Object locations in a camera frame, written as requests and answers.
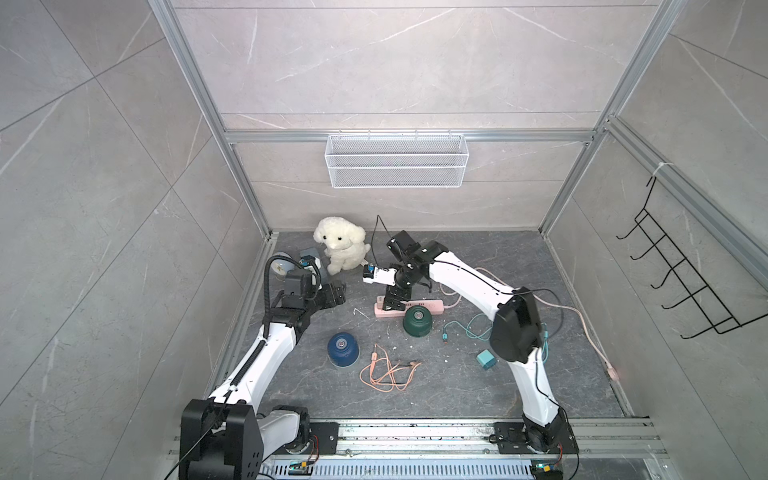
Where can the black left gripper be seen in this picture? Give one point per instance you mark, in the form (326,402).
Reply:
(336,293)

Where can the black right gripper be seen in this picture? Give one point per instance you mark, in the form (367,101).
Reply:
(393,292)

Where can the pink power strip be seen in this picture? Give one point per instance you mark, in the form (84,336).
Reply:
(437,307)

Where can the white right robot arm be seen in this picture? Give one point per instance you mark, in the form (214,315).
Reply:
(516,333)

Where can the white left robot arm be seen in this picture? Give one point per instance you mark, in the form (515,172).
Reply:
(223,436)

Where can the grey-blue glasses case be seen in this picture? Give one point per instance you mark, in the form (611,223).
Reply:
(315,252)

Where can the white plush dog toy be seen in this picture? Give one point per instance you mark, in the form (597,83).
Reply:
(344,243)

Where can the teal USB charger adapter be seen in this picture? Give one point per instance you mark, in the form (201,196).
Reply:
(486,359)

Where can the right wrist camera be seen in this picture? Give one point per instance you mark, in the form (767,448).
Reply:
(372,274)

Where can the white wire mesh basket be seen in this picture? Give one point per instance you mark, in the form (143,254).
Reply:
(358,161)

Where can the metal base rail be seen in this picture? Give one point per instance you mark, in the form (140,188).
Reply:
(601,448)

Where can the black wall hook rack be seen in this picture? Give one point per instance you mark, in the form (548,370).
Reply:
(718,317)

